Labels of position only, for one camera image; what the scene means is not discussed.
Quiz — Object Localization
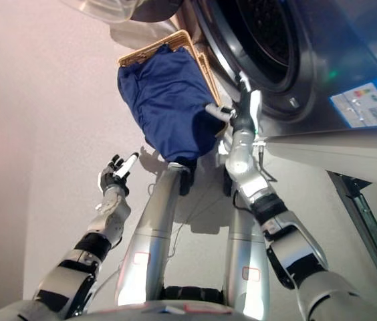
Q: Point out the silver left robot leg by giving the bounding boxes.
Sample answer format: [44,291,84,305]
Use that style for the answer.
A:
[114,162,196,307]

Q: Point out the black metal frame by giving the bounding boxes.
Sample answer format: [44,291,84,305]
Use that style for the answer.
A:
[328,170,377,302]

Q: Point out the grey front-load washing machine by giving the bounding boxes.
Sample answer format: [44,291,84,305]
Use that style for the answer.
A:
[174,0,377,141]

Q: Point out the round washing machine door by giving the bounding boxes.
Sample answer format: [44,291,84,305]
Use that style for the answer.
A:
[59,0,184,25]

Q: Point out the silver robot leg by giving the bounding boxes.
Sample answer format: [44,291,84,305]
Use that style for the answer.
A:
[221,167,271,321]
[114,162,196,307]

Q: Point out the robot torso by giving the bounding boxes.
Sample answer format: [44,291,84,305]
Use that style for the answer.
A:
[84,286,243,321]

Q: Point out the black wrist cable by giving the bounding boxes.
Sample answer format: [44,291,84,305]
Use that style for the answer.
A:
[257,142,278,183]

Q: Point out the dark blue garment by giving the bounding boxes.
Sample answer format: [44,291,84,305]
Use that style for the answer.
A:
[117,45,227,165]

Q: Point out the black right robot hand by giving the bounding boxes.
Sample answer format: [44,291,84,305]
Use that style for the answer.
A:
[205,72,263,134]

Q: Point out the silver right robot leg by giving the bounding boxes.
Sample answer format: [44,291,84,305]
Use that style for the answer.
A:
[221,167,271,321]

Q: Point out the white appliance cabinet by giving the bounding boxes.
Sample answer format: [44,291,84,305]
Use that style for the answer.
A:
[265,128,377,188]

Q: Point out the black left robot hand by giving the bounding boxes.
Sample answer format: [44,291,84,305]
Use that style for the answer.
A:
[97,152,141,198]

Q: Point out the blue energy label sticker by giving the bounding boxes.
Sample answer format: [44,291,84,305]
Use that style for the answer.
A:
[329,82,377,128]

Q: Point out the woven laundry basket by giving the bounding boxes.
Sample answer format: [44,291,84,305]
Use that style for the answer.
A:
[118,29,223,106]

